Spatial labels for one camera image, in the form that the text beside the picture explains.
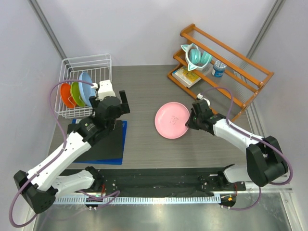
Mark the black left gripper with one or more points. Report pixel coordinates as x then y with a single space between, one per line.
123 108

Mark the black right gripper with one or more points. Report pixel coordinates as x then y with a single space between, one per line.
190 123

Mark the pink plate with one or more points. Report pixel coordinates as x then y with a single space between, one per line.
170 120

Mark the light blue plate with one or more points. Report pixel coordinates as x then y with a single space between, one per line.
86 91

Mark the green plate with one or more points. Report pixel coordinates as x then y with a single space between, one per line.
75 93

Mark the orange plate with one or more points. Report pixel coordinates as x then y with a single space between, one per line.
66 95

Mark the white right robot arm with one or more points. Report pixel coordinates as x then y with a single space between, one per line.
264 160

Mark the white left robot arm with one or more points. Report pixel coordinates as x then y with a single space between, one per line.
42 185

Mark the orange wooden shelf rack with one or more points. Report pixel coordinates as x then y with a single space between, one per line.
240 84

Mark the black mat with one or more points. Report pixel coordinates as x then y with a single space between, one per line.
108 142

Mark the yellow white book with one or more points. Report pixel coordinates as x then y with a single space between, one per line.
185 77

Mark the blue board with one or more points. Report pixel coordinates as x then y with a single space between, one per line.
124 144

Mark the blue lidded jar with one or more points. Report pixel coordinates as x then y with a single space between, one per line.
218 68

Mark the teal cat-ear headphones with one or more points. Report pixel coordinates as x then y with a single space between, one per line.
196 59

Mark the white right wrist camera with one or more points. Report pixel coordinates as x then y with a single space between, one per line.
201 97

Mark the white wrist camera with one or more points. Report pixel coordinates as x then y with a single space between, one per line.
201 97
103 89

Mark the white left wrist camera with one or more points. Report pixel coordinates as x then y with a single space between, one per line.
103 89

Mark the white wire dish rack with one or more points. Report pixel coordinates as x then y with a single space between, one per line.
99 67

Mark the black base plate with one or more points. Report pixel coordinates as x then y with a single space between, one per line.
166 182

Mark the white perforated rail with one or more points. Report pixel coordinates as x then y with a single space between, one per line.
84 200

